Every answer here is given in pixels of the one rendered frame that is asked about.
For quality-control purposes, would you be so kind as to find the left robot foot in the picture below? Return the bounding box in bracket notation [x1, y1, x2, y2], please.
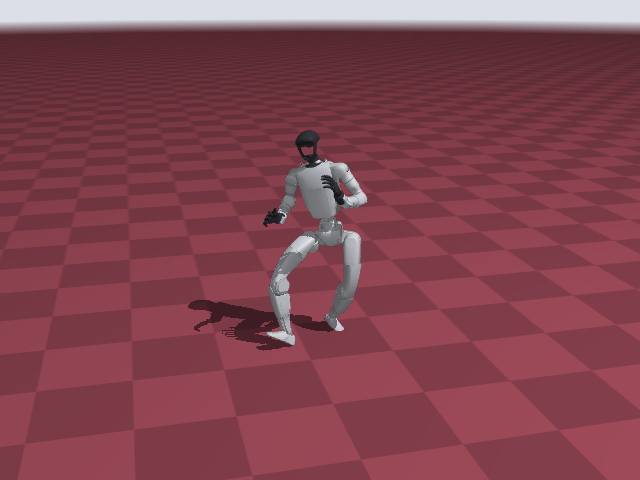
[324, 314, 344, 331]

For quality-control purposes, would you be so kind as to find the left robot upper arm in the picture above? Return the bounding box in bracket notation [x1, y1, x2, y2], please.
[329, 163, 365, 204]

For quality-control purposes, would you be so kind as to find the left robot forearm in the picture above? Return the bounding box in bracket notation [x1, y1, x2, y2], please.
[335, 192, 367, 209]

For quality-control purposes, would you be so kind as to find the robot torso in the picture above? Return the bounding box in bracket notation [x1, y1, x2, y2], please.
[296, 159, 343, 247]

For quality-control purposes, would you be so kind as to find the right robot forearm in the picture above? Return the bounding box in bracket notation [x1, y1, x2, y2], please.
[278, 196, 291, 224]

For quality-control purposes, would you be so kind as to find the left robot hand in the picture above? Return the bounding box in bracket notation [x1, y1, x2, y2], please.
[321, 175, 344, 205]

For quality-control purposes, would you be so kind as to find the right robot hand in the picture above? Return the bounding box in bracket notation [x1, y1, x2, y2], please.
[263, 208, 285, 227]

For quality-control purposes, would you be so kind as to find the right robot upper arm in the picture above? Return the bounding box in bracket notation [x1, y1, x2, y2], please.
[283, 168, 298, 208]

